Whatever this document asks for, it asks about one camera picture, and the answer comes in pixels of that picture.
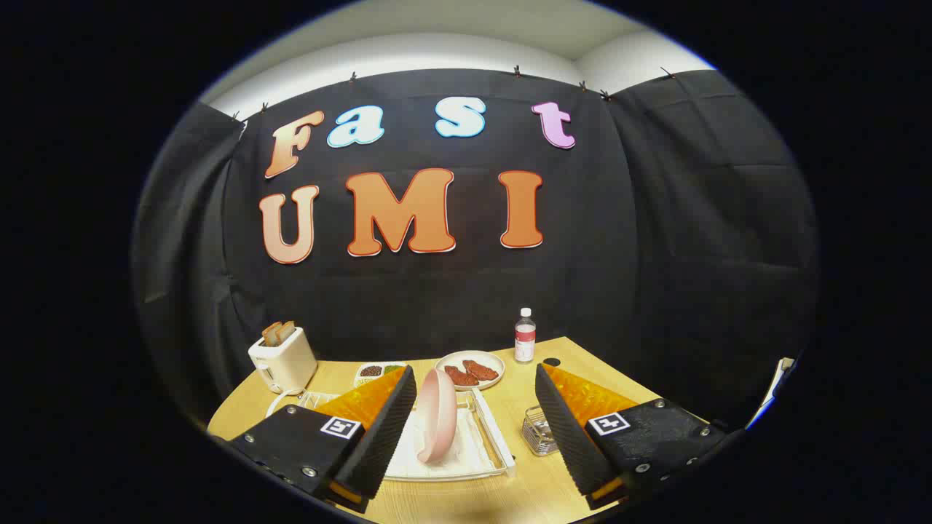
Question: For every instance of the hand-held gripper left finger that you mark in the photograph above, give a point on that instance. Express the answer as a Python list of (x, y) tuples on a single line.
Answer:
[(382, 437)]

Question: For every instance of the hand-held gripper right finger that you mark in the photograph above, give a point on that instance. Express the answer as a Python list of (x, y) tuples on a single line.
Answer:
[(568, 437)]

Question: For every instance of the pink plate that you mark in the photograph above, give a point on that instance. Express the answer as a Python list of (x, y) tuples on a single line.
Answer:
[(437, 415)]

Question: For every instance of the white divided condiment dish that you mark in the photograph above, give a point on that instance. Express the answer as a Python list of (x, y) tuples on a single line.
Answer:
[(371, 371)]

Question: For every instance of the white plate with meat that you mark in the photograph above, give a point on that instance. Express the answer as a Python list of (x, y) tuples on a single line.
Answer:
[(448, 359)]

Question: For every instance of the white drip tray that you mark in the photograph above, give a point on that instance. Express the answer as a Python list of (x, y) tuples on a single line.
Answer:
[(466, 455)]

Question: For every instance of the red meat piece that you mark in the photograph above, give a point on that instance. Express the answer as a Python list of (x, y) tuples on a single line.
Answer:
[(461, 377), (482, 370)]

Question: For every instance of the clear bottle with red label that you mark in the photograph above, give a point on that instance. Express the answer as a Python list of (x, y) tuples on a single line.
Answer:
[(525, 342)]

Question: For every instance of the white toaster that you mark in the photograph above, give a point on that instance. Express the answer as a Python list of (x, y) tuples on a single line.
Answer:
[(287, 360)]

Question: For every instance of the brown toast slice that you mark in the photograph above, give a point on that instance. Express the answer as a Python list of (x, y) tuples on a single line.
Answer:
[(287, 330), (271, 334)]

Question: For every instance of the black backdrop cloth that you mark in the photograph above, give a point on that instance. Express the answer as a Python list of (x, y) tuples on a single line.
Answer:
[(655, 255)]

